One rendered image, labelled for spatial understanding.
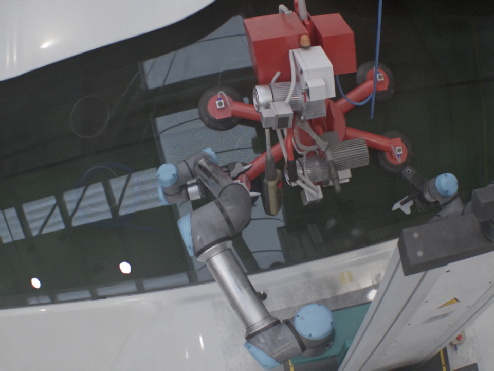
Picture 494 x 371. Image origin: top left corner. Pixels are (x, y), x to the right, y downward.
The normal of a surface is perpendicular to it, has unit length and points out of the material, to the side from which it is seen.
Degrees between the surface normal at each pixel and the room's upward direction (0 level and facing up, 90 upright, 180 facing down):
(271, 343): 12
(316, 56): 17
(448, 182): 24
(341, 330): 0
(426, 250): 0
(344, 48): 73
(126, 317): 45
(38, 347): 56
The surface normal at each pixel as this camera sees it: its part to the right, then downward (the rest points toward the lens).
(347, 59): 0.15, 0.66
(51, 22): -0.05, -0.18
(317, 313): 0.02, -0.56
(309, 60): -0.15, -0.73
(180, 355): -0.37, -0.42
